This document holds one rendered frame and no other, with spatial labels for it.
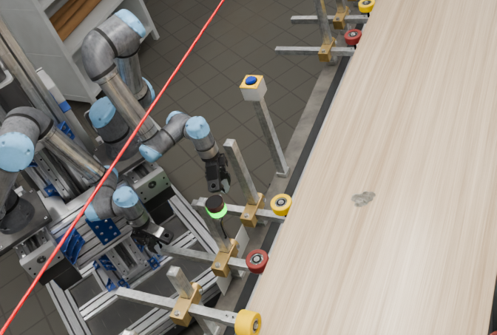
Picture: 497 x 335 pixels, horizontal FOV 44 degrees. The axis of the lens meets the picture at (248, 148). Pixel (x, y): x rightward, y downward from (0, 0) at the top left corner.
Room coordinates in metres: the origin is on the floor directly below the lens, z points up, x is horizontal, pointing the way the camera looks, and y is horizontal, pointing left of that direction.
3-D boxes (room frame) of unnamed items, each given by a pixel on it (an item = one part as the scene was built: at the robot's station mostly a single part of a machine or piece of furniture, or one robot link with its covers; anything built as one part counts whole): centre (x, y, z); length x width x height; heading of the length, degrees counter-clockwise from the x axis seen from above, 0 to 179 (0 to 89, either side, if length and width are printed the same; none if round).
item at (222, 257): (1.40, 0.22, 0.85); 0.14 x 0.06 x 0.05; 143
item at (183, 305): (1.21, 0.37, 0.95); 0.14 x 0.06 x 0.05; 143
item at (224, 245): (1.42, 0.21, 0.91); 0.04 x 0.04 x 0.48; 53
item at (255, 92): (1.83, -0.10, 1.18); 0.07 x 0.07 x 0.08; 53
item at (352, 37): (2.30, -0.64, 0.85); 0.08 x 0.08 x 0.11
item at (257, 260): (1.30, 0.11, 0.85); 0.08 x 0.08 x 0.11
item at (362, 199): (1.38, -0.31, 0.91); 0.09 x 0.07 x 0.02; 81
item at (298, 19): (2.62, -0.64, 0.81); 0.44 x 0.03 x 0.04; 53
